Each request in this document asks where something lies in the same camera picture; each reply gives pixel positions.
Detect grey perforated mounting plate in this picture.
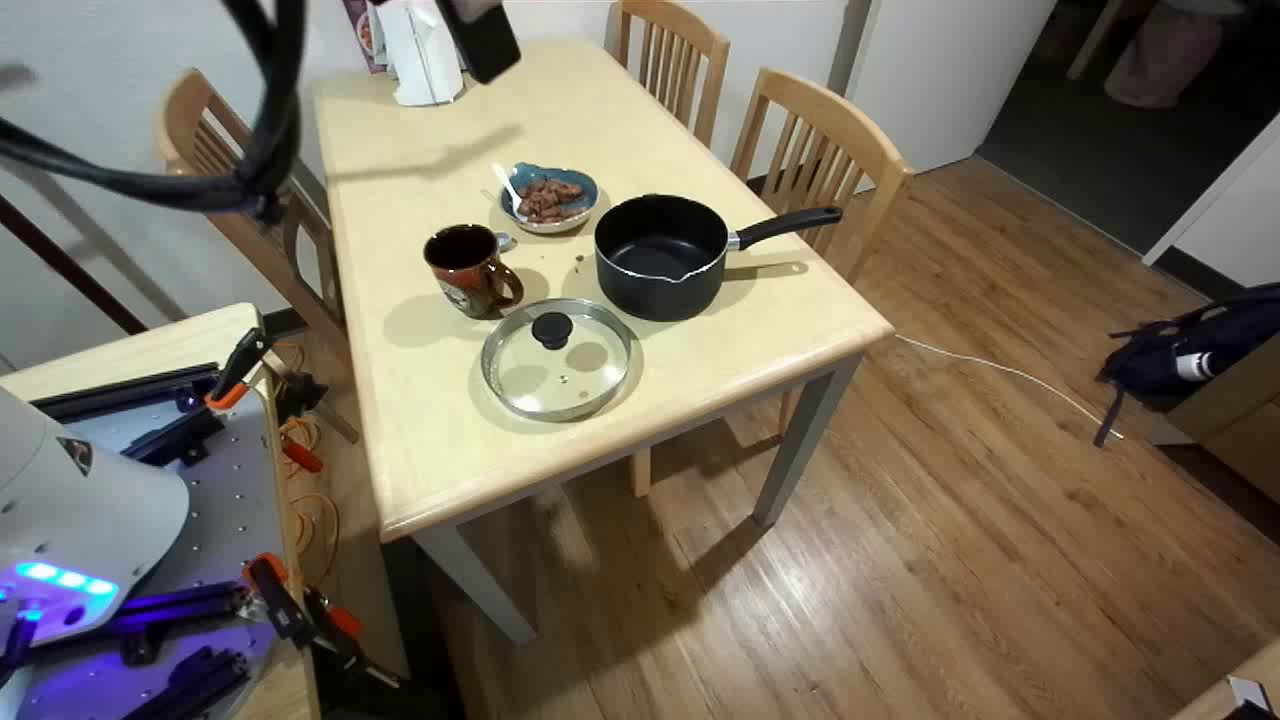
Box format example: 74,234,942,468
0,385,293,720

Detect purple printed package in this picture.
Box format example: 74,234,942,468
339,0,391,71

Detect brown glazed mug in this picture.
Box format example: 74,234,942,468
420,221,526,325

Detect black saucepan with handle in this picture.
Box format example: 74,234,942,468
590,192,847,325

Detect pink bin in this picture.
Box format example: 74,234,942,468
1099,0,1234,114

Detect blue bowl with brown cereal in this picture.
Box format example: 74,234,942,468
496,159,604,239

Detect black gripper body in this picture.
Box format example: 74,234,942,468
435,0,526,89

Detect black metal bar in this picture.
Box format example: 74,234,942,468
29,360,222,429

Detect light wooden robot stand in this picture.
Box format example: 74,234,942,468
0,299,325,720

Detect glass pot lid black knob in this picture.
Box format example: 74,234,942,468
475,297,647,429

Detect light wooden slat-back chair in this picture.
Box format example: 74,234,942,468
599,0,734,150
722,64,916,286
156,64,352,336

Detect black metal bracket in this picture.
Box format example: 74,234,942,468
74,576,252,659
115,406,230,472
115,644,255,720

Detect wooden furniture corner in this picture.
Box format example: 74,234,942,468
1172,636,1280,720

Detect orange wires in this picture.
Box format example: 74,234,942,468
271,406,342,591

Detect orange black bar clamp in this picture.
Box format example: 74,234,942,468
203,325,275,415
235,553,405,696

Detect white plastic spoon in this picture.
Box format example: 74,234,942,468
487,159,532,224

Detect grey table leg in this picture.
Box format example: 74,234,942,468
406,520,538,649
752,352,865,533

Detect white floor cable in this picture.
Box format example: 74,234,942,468
884,330,1132,447

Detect dark backpack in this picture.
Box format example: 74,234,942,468
1090,280,1280,454

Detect black cable bundle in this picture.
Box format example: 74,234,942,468
0,0,311,221

